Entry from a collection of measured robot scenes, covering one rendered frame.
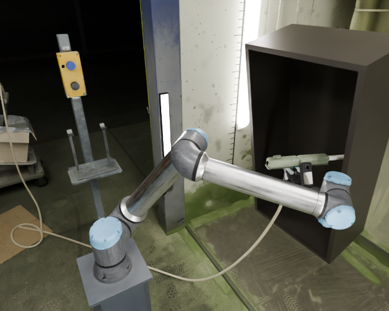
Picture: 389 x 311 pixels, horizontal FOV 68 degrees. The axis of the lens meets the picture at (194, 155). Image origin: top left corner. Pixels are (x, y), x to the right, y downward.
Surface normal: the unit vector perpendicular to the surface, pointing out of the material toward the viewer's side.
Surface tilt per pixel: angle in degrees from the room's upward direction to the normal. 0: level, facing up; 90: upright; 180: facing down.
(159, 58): 90
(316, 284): 0
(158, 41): 90
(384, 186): 57
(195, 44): 90
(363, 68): 102
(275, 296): 0
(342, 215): 90
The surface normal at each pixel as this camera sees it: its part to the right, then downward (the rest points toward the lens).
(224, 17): 0.50, 0.43
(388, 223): -0.73, -0.26
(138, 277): 0.00, -0.87
